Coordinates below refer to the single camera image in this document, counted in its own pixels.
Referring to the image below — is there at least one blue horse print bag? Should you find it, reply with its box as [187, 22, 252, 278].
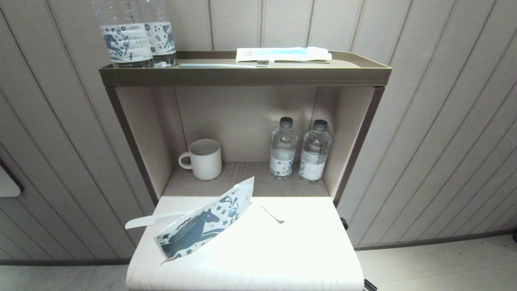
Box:
[156, 177, 256, 261]

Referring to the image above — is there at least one small clear water bottle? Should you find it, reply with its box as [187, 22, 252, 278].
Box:
[298, 119, 332, 185]
[269, 117, 298, 181]

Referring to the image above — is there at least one white ribbed mug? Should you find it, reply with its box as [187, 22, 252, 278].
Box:
[178, 139, 223, 181]

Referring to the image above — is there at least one brown open shelf unit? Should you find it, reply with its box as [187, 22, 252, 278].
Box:
[99, 51, 392, 207]

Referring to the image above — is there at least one light blue toothbrush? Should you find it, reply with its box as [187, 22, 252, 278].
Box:
[179, 60, 270, 68]

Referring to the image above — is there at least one white wrapped toothbrush packet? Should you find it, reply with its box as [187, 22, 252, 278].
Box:
[236, 46, 332, 63]

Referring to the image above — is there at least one white plastic comb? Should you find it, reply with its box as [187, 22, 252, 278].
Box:
[125, 212, 190, 230]

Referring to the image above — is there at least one large clear water bottle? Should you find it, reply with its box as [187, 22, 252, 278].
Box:
[91, 0, 154, 68]
[139, 0, 177, 67]

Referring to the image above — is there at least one white wall mounted object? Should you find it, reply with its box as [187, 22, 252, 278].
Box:
[0, 165, 23, 198]

